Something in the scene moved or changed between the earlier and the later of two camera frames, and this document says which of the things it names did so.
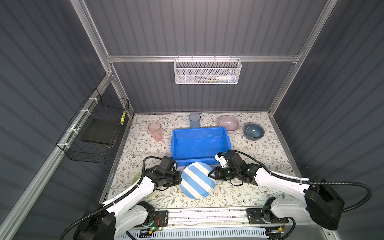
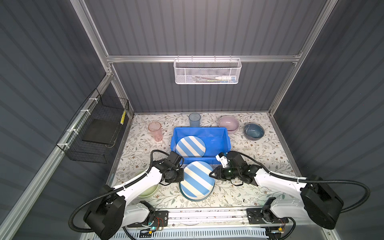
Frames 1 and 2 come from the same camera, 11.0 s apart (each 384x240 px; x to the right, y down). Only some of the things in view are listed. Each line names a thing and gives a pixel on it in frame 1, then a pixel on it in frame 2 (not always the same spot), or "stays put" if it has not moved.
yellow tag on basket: x=123 y=117 stays put
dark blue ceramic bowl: x=253 y=131 stays put
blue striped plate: x=195 y=182 to x=190 y=146
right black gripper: x=217 y=172 stays put
